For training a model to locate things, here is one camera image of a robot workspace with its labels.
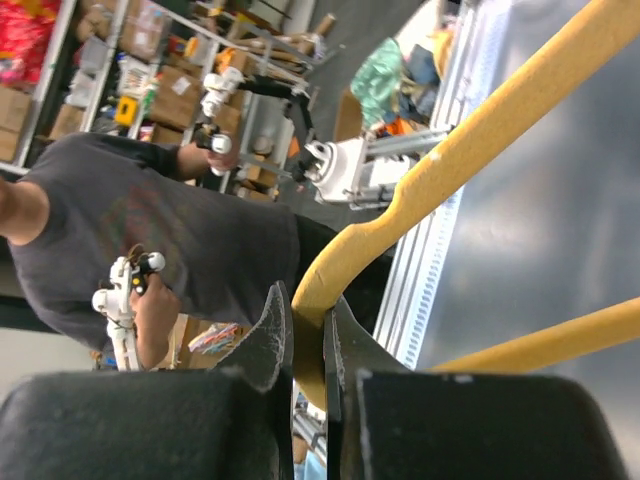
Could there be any cable tray rail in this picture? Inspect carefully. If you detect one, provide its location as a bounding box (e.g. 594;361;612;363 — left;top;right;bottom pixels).
374;189;464;370

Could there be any yellow velvet hanger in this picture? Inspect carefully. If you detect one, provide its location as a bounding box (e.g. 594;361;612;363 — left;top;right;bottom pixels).
292;1;639;409

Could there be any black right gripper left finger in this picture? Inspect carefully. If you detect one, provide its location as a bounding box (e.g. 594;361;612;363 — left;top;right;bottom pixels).
1;283;293;479

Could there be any white teleoperation handle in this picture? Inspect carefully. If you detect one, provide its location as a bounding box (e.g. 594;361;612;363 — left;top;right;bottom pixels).
92;246;165;371

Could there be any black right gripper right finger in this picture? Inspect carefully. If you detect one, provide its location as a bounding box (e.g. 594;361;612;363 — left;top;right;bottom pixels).
324;300;627;479

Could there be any person in grey shirt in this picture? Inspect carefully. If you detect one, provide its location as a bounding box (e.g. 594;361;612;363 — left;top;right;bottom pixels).
1;133;335;369

